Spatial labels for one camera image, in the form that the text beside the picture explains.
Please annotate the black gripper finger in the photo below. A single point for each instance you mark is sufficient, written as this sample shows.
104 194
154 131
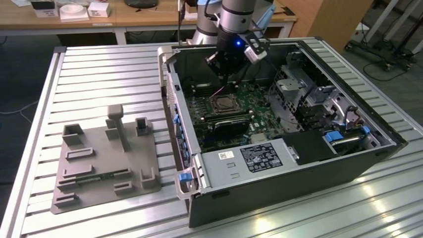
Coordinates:
237 66
217 63

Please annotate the silver square CPU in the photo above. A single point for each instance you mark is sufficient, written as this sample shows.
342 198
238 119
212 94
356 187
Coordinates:
228 104

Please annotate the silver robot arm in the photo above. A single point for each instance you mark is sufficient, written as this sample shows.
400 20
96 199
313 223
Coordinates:
234 15

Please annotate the CPU socket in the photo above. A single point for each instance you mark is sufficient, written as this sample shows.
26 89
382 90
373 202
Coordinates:
229 113

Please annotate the small white box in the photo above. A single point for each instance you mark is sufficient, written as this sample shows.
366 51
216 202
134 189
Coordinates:
192 13

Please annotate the silver metal drive cage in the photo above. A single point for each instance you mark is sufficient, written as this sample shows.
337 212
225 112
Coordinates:
292 85

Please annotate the green motherboard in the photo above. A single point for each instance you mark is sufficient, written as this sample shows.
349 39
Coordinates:
261 111

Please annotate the brown cardboard box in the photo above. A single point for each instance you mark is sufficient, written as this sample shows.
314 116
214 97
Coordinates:
288 14

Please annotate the black graphics card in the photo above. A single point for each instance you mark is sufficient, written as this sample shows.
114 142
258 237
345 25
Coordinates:
232 129

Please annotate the black round object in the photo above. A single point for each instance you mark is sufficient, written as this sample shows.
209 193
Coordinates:
141 2

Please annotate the brown wooden panel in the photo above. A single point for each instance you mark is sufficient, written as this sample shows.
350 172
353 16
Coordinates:
337 22

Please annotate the black plastic shroud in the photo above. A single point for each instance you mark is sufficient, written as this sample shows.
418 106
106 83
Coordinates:
308 146

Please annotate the blue drive latch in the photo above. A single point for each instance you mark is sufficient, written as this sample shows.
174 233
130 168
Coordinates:
332 136

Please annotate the wheeled equipment stand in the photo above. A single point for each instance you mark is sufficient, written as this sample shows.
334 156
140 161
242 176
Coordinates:
370 49

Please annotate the plain white box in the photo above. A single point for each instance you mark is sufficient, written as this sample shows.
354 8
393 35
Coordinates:
100 10

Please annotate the grey power supply unit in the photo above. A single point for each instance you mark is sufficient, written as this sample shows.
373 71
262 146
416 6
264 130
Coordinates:
229 173

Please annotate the small blue latch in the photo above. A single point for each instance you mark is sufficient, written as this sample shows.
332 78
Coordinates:
365 130

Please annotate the white block round recess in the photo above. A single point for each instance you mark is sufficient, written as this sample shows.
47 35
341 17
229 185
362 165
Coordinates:
74 16

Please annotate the grey parts rack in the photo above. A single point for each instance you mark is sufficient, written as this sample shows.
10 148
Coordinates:
100 148

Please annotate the black open PC case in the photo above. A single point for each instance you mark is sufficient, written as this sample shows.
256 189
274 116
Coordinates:
281 198

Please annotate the white box black label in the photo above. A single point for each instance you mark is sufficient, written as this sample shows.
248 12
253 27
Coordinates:
45 12

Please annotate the green RAM stick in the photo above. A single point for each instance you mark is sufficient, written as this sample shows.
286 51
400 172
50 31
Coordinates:
96 178

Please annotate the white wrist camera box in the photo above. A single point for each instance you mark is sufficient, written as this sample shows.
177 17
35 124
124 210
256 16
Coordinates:
256 55

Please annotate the wooden desk white frame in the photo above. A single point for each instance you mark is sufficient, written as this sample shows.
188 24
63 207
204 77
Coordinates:
149 15
21 17

